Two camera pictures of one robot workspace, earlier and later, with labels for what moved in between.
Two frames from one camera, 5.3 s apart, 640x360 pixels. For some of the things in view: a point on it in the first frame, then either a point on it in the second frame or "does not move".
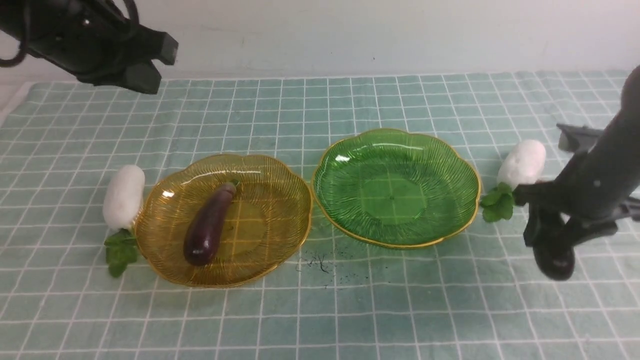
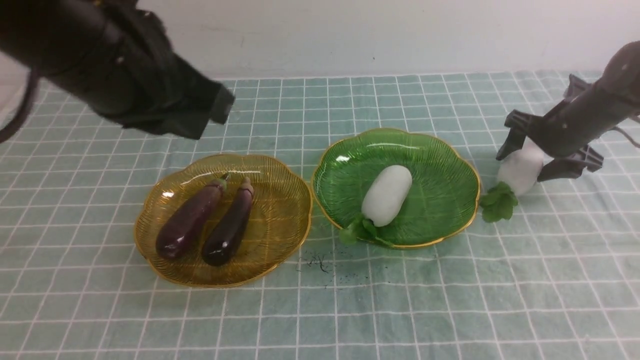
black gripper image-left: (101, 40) -> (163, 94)
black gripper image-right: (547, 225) -> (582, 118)
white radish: (123, 199) -> (381, 202)
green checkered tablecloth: (476, 294) does not move
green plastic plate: (395, 188) does not move
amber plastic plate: (222, 220) does not move
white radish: (525, 162) does not move
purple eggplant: (556, 263) -> (223, 239)
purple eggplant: (202, 234) -> (190, 218)
